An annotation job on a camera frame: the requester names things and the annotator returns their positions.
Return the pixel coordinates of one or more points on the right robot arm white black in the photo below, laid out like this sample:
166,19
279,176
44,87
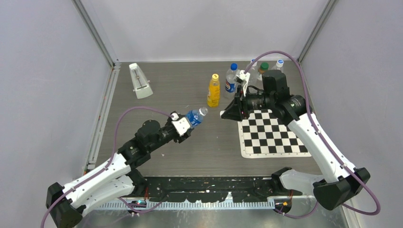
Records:
340,180

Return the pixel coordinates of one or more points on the right standing clear bottle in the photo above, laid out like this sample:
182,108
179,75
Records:
279,65

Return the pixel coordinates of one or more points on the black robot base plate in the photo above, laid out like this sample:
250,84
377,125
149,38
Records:
210,190

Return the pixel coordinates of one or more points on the clear bottle pepsi label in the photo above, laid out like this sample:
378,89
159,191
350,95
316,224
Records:
230,83

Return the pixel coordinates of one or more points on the yellow juice bottle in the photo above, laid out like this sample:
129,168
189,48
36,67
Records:
213,97

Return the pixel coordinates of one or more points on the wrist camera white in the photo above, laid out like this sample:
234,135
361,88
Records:
242,79
180,123

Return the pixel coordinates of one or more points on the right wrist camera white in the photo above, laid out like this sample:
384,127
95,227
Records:
242,79

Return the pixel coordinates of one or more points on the checkerboard calibration mat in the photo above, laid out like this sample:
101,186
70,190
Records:
265,136

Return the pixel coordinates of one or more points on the clear bottle blue label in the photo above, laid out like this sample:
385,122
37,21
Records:
196,117

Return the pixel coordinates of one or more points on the standing clear bottle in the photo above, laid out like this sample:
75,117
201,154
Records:
253,73
279,65

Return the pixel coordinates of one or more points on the left standing clear bottle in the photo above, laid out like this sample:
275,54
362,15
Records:
253,73

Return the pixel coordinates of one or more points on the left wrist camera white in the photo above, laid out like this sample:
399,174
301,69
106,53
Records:
180,123

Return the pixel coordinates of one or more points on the yellow bottle cap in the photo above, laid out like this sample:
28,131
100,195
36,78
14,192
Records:
215,77

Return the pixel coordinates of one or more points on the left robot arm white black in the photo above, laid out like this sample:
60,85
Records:
118,176

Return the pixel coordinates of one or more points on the white metronome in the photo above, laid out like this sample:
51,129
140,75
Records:
140,83

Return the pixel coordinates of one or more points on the green cap brown bottle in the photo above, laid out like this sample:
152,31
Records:
262,69

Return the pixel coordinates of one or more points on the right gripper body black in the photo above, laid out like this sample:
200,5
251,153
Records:
256,101

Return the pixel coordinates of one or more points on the blue bottle cap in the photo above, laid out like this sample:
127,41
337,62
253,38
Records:
234,67

